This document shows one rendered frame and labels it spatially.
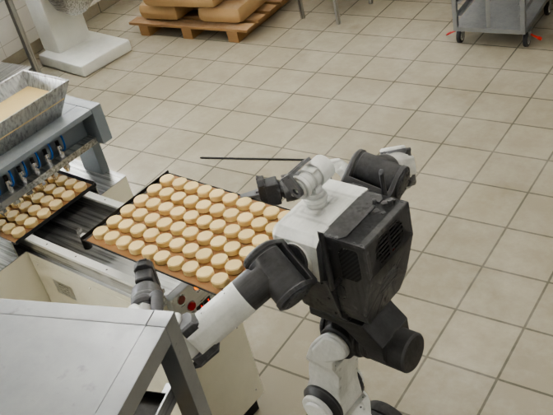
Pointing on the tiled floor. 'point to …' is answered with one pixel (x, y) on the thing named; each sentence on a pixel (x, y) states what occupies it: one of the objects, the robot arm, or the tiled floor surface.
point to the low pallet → (236, 31)
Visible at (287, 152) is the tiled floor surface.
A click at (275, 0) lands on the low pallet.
